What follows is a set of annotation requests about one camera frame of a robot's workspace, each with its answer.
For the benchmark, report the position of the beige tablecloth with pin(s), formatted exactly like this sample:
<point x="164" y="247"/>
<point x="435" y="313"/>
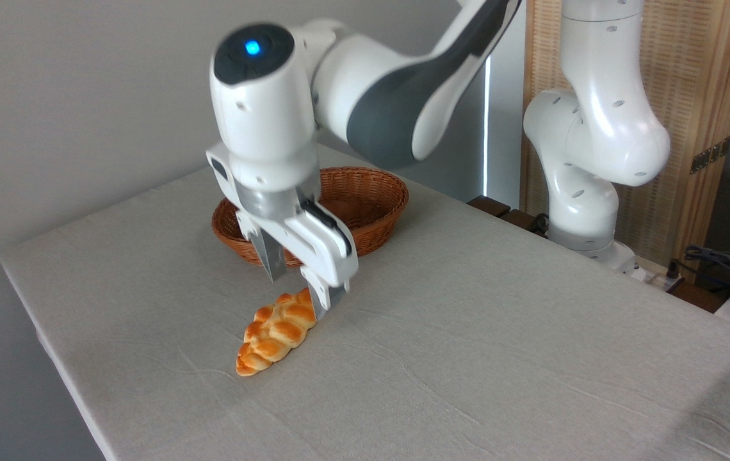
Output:
<point x="467" y="358"/>

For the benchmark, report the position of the dark wooden block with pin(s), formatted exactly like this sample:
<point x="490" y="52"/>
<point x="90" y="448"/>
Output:
<point x="522" y="219"/>
<point x="488" y="205"/>

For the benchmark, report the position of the braided bread loaf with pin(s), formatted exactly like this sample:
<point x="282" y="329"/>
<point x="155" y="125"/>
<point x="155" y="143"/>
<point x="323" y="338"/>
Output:
<point x="275" y="333"/>

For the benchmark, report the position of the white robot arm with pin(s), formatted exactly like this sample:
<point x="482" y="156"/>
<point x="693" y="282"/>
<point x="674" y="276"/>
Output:
<point x="275" y="115"/>

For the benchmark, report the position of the brass screen hinge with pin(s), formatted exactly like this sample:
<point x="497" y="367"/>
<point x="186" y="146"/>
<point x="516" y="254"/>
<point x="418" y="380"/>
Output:
<point x="711" y="155"/>

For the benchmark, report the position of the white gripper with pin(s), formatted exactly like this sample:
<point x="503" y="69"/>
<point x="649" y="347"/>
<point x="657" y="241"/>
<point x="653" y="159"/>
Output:
<point x="314" y="246"/>

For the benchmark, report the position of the white power strip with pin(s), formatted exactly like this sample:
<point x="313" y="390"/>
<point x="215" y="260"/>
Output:
<point x="653" y="276"/>

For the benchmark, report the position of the brown wicker basket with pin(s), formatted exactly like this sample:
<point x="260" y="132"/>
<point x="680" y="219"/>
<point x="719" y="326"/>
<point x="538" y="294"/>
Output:
<point x="371" y="192"/>

